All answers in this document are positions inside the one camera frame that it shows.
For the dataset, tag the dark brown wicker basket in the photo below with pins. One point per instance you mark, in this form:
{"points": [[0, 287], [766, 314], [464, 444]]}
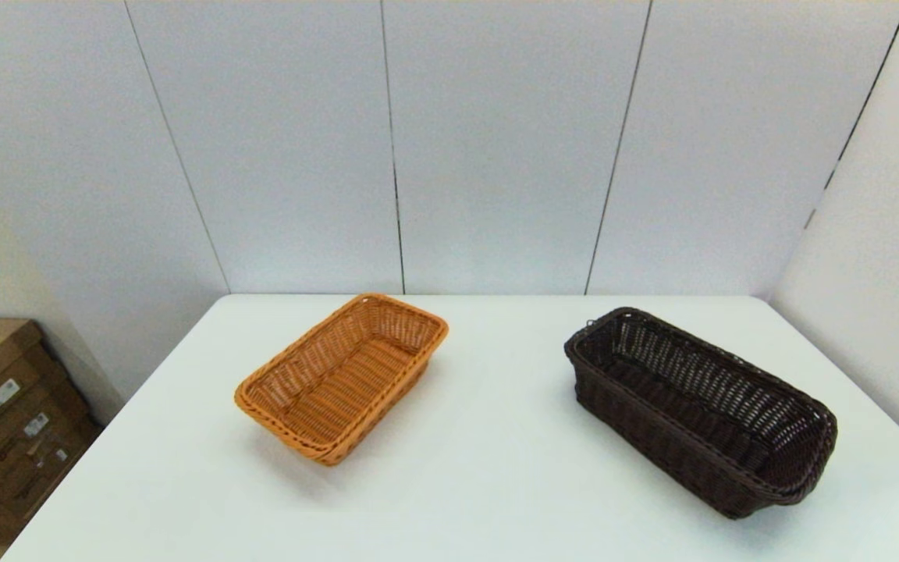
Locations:
{"points": [[691, 406]]}

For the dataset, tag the orange wicker basket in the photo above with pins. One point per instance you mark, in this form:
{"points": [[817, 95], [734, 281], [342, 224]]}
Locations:
{"points": [[340, 382]]}

